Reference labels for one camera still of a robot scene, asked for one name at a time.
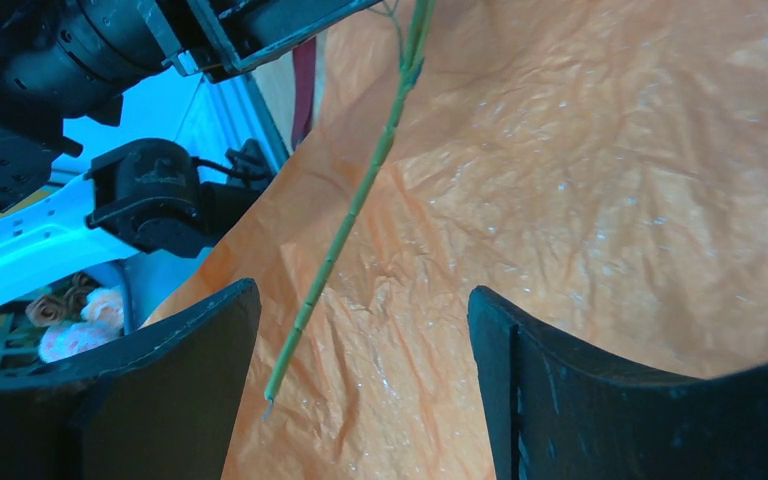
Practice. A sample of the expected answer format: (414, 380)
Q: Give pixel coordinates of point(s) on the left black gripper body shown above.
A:
(85, 55)

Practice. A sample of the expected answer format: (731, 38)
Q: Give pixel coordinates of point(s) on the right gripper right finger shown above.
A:
(557, 407)

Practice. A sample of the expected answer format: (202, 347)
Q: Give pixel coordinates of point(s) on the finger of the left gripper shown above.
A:
(236, 37)

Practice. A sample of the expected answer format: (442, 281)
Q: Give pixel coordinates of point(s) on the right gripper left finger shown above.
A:
(159, 403)

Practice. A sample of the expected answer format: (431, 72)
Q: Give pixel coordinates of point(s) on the dark red ribbon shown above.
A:
(304, 59)

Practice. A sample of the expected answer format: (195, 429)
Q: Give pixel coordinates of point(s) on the yellow rose flower stem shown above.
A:
(412, 55)

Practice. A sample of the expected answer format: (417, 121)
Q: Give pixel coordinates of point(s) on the orange yellow wrapping paper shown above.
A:
(601, 164)

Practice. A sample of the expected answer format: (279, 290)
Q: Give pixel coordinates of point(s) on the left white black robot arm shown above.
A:
(143, 196)

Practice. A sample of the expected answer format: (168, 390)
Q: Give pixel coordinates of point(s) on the spare flowers below table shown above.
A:
(80, 316)

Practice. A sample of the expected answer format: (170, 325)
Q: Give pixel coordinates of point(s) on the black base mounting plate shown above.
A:
(226, 115)

